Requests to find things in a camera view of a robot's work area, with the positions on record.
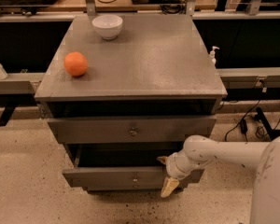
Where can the grey bottom drawer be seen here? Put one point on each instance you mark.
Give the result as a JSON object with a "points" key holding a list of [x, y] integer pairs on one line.
{"points": [[132, 188]]}

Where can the grey top drawer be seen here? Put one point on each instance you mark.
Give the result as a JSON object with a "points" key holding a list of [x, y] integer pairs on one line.
{"points": [[130, 129]]}

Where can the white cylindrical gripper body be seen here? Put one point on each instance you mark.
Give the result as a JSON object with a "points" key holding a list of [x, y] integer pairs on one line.
{"points": [[174, 168]]}

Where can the orange fruit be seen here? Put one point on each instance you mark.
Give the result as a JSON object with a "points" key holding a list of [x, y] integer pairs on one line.
{"points": [[75, 64]]}

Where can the white pump dispenser bottle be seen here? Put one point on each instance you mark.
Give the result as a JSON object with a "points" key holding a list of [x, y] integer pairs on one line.
{"points": [[212, 54]]}

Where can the black bracket leg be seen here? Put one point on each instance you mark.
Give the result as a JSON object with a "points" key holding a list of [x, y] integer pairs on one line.
{"points": [[6, 115]]}

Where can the black stand leg with wheel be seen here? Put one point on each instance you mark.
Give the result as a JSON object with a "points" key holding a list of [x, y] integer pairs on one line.
{"points": [[272, 132]]}

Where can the grey wooden drawer cabinet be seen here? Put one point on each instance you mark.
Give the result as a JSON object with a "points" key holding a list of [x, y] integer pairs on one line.
{"points": [[158, 66]]}

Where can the white ceramic bowl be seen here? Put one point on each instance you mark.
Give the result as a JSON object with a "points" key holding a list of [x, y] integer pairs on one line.
{"points": [[107, 26]]}

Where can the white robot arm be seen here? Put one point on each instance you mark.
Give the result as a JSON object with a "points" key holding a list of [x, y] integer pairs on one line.
{"points": [[263, 157]]}

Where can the grey drawer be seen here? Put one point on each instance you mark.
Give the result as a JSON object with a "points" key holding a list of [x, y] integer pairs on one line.
{"points": [[130, 129], [132, 188], [118, 165]]}

